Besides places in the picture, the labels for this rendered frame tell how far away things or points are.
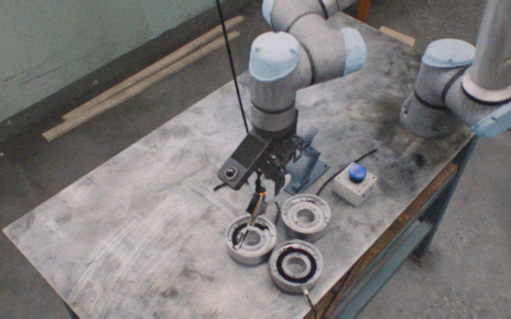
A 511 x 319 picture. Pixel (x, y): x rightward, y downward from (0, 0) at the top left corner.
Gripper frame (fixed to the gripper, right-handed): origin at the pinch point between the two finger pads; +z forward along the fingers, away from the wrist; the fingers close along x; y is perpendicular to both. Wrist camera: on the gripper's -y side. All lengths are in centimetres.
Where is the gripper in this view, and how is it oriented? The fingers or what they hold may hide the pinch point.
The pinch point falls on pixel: (261, 197)
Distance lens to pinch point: 105.4
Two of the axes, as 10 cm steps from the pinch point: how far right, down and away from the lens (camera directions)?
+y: 6.7, -5.5, 5.1
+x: -7.5, -5.0, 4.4
